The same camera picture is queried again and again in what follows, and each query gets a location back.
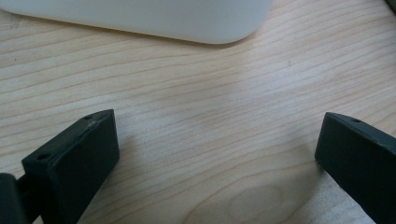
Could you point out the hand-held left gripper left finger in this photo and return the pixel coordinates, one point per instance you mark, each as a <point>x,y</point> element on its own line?
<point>73,168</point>

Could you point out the white plastic container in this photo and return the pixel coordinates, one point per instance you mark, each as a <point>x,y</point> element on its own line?
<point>149,17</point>

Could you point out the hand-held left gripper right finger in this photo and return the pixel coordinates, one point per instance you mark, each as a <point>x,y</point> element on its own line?
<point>358,161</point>

